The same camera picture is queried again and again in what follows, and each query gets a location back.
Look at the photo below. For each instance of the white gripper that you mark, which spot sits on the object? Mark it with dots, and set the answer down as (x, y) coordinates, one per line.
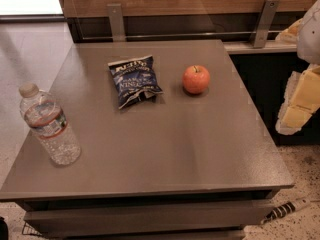
(310, 37)

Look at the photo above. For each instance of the red apple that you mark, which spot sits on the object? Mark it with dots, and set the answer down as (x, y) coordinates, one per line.
(196, 79)

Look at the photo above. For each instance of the clear plastic water bottle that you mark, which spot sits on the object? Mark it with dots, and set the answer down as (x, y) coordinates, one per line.
(48, 122)

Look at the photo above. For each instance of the black white striped tool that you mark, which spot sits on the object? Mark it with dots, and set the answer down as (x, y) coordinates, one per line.
(286, 209)

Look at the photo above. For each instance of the grey table drawer front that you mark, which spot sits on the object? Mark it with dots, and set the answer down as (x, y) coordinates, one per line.
(148, 218)

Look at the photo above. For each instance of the blue chip bag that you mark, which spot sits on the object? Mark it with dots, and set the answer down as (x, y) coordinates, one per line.
(135, 80)

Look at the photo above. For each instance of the horizontal metal rail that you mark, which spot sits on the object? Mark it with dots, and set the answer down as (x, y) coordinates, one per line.
(224, 36)

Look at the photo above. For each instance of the right metal bracket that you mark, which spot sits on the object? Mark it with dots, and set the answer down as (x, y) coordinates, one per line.
(260, 34)

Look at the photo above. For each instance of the metal bracket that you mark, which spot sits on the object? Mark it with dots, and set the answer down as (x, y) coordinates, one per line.
(116, 22)
(260, 34)

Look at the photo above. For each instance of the left metal bracket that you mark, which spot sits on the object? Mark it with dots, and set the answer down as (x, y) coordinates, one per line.
(116, 22)

